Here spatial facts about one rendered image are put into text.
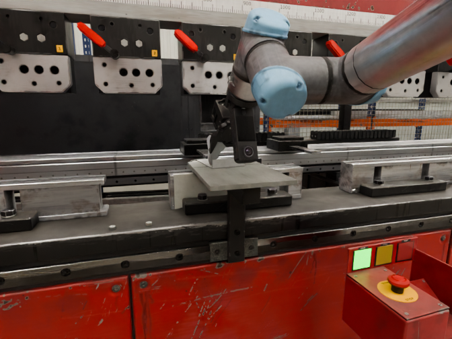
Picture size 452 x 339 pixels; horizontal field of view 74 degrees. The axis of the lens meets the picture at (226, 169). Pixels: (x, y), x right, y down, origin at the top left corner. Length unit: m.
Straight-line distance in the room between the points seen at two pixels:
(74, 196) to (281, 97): 0.56
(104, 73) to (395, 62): 0.58
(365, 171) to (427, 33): 0.70
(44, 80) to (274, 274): 0.72
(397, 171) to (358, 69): 0.71
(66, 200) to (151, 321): 0.36
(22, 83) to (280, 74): 0.56
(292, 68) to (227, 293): 0.57
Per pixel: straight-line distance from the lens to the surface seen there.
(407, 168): 1.17
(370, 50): 0.45
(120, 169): 1.06
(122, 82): 0.76
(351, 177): 1.02
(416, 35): 0.40
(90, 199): 0.81
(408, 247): 0.85
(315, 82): 0.49
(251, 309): 0.87
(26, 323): 0.83
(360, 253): 0.75
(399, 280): 0.71
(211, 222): 0.72
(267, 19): 0.54
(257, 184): 0.58
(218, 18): 0.81
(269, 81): 0.45
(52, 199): 0.83
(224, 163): 0.71
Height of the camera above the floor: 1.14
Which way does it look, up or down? 12 degrees down
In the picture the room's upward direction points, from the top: straight up
